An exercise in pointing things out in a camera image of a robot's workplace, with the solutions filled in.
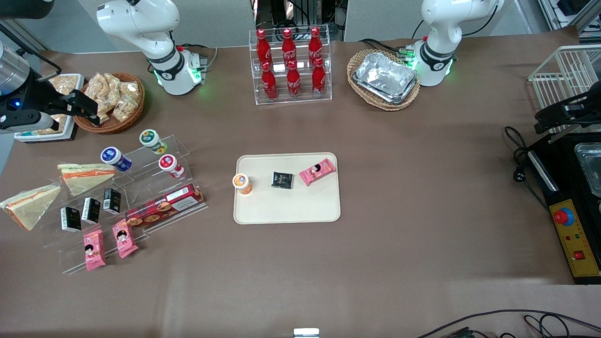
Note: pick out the red cola bottle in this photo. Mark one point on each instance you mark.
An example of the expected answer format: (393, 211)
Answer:
(288, 44)
(293, 80)
(269, 82)
(315, 44)
(263, 44)
(319, 77)

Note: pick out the black appliance with yellow panel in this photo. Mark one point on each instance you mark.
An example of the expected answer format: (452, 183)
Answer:
(568, 188)

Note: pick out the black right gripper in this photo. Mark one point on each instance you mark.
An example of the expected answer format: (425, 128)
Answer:
(34, 95)

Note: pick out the black equipment behind table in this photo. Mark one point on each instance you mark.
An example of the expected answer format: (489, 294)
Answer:
(300, 11)

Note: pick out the orange lid yogurt cup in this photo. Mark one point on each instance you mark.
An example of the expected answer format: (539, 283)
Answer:
(242, 182)

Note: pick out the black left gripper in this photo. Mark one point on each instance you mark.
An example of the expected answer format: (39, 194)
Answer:
(578, 108)

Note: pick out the red lid yogurt cup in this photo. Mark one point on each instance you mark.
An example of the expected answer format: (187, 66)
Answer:
(167, 163)

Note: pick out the beige plastic serving tray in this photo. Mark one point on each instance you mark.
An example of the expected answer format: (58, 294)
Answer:
(286, 206)

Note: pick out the clear acrylic bottle rack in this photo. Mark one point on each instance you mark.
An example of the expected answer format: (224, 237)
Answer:
(305, 99)

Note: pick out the clear acrylic stepped display stand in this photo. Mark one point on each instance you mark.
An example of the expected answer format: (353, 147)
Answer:
(145, 188)

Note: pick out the small black carton box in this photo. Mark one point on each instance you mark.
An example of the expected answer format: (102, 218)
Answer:
(70, 219)
(111, 201)
(91, 210)

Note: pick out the aluminium foil tray stack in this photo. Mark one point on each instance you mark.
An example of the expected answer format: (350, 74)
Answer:
(385, 75)

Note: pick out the small black snack packet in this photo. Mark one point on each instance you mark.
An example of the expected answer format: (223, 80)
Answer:
(282, 180)

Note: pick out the white rectangular snack tray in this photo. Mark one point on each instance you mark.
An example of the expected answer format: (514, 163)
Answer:
(28, 137)

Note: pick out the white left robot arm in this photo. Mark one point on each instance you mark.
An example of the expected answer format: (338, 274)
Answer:
(439, 28)

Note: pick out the brown wicker basket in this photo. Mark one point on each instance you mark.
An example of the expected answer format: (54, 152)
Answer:
(138, 112)

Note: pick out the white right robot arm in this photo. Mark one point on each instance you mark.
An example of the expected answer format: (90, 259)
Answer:
(159, 28)

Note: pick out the pink snack packet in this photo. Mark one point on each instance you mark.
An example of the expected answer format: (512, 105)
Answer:
(124, 239)
(94, 251)
(317, 172)

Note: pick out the blue lid yogurt cup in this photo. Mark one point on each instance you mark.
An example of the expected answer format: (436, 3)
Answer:
(112, 156)

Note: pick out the green lid yogurt cup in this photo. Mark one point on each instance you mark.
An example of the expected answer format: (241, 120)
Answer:
(149, 137)

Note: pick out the red emergency stop button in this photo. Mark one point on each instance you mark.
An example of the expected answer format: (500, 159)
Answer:
(562, 217)

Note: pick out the clear bag of tan snacks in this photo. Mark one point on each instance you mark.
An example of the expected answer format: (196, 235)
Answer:
(113, 91)
(104, 109)
(130, 90)
(96, 84)
(124, 109)

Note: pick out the red cookie box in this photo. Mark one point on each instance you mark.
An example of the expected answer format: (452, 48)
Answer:
(162, 206)

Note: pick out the light wicker basket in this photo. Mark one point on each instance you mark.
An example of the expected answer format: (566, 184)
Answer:
(357, 91)

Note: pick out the steel pan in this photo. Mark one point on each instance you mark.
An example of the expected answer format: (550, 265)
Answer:
(592, 169)

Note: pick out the triangle sandwich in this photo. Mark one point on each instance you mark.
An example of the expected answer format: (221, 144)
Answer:
(87, 178)
(33, 204)

